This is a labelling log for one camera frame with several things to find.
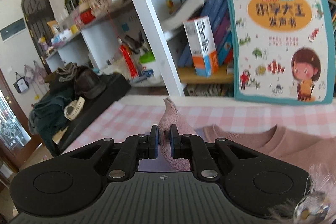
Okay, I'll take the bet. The pink and lilac knit sweater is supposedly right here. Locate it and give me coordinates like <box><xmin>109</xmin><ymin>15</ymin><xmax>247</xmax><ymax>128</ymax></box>
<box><xmin>139</xmin><ymin>98</ymin><xmax>335</xmax><ymax>174</ymax></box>

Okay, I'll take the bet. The red hanging tassel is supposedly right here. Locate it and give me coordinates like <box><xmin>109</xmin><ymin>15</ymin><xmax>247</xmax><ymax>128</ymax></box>
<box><xmin>118</xmin><ymin>37</ymin><xmax>138</xmax><ymax>79</ymax></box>

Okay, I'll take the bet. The white orange usmile box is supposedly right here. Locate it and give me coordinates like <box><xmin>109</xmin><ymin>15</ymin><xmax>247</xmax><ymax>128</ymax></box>
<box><xmin>183</xmin><ymin>16</ymin><xmax>219</xmax><ymax>77</ymax></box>

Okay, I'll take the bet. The wooden white bookshelf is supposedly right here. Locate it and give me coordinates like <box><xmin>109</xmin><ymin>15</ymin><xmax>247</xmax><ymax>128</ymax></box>
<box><xmin>44</xmin><ymin>0</ymin><xmax>336</xmax><ymax>97</ymax></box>

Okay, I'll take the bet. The pink checkered table mat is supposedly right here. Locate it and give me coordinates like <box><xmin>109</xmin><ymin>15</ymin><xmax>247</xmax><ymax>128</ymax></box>
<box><xmin>66</xmin><ymin>102</ymin><xmax>335</xmax><ymax>155</ymax></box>

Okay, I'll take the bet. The white wristwatch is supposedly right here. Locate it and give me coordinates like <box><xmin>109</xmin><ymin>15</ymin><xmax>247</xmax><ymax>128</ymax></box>
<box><xmin>64</xmin><ymin>97</ymin><xmax>85</xmax><ymax>121</ymax></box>

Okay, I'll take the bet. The white mug green lid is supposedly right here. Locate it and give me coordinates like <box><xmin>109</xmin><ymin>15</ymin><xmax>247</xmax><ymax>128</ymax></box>
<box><xmin>139</xmin><ymin>52</ymin><xmax>163</xmax><ymax>84</ymax></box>

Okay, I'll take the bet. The teal children's sound book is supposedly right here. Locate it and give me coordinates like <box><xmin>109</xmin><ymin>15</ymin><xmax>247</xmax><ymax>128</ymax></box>
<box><xmin>228</xmin><ymin>0</ymin><xmax>335</xmax><ymax>105</ymax></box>

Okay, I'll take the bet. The black leather shoe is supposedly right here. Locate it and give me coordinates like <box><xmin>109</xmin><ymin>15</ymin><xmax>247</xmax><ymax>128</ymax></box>
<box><xmin>50</xmin><ymin>63</ymin><xmax>106</xmax><ymax>100</ymax></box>

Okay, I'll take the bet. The dark green clothing pile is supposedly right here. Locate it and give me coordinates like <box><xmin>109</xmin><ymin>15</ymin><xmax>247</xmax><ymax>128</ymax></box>
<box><xmin>28</xmin><ymin>88</ymin><xmax>76</xmax><ymax>156</ymax></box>

